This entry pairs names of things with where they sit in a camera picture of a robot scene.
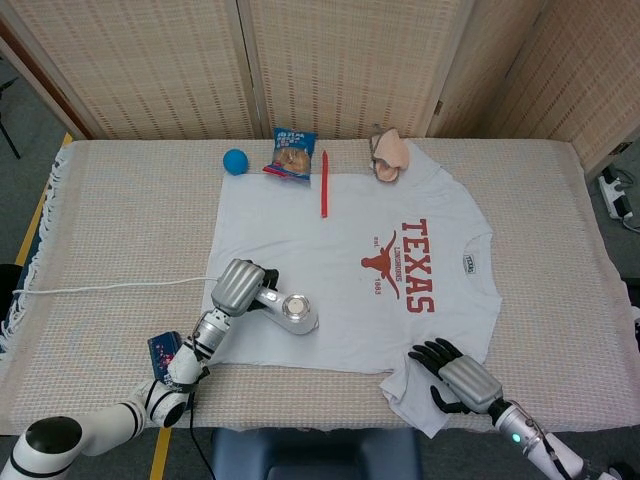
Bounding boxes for white Texas t-shirt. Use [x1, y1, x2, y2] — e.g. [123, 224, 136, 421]
[195, 139, 504, 440]

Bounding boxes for dark blue printed box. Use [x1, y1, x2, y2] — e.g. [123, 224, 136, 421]
[147, 331, 185, 387]

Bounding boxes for black chair legs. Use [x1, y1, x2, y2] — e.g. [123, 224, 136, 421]
[0, 74, 24, 160]

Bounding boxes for white handheld steamer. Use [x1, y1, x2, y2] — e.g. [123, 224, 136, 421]
[254, 285, 321, 337]

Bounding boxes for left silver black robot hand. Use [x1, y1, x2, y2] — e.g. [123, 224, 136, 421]
[209, 258, 280, 317]

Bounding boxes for beige woven table cloth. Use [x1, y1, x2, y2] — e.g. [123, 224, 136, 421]
[0, 137, 640, 436]

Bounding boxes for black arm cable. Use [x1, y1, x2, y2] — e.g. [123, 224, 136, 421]
[185, 364, 217, 480]

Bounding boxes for white power strip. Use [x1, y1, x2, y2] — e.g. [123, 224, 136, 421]
[598, 166, 635, 220]

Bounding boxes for blue ball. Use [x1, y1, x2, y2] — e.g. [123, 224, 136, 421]
[222, 148, 250, 177]

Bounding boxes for blue padded seat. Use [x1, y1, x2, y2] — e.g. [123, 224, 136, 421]
[209, 427, 424, 480]

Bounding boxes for blue snack bag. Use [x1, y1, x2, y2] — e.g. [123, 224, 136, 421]
[263, 127, 320, 189]

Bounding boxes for red pen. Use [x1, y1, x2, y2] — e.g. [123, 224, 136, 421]
[320, 149, 332, 219]

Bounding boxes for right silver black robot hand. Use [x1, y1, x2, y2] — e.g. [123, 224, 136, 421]
[408, 338, 504, 415]

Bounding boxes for woven folding screen panel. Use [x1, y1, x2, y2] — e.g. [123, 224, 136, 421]
[439, 0, 640, 174]
[0, 0, 256, 142]
[237, 0, 449, 141]

